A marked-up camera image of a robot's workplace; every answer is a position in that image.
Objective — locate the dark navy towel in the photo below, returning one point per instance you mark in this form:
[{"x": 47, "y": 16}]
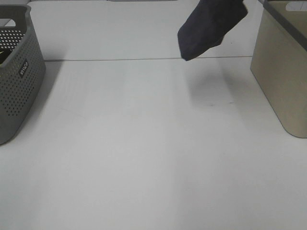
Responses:
[{"x": 207, "y": 25}]

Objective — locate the beige plastic basket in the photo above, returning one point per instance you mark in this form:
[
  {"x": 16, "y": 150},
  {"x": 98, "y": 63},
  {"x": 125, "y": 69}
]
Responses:
[{"x": 279, "y": 62}]

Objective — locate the grey perforated plastic basket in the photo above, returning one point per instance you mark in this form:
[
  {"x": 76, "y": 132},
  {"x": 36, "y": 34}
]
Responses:
[{"x": 22, "y": 69}]

